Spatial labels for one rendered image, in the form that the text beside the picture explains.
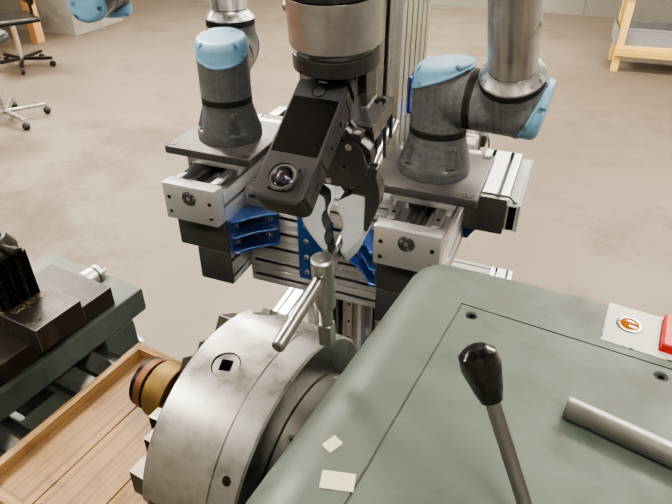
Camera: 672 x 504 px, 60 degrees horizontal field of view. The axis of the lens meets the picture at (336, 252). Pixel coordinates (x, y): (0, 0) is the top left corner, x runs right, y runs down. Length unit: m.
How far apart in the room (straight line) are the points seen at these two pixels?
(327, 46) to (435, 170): 0.76
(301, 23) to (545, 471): 0.43
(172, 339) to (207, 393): 1.96
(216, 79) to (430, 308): 0.80
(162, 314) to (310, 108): 2.34
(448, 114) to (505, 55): 0.18
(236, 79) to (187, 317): 1.57
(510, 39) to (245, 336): 0.63
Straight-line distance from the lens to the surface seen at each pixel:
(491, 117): 1.13
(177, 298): 2.85
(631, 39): 6.49
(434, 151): 1.19
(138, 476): 0.78
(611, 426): 0.62
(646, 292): 3.15
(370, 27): 0.47
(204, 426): 0.67
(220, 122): 1.37
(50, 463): 1.12
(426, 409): 0.61
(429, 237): 1.12
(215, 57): 1.33
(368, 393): 0.62
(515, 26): 1.01
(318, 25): 0.46
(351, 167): 0.51
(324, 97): 0.48
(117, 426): 1.14
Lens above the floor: 1.71
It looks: 34 degrees down
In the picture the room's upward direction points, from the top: straight up
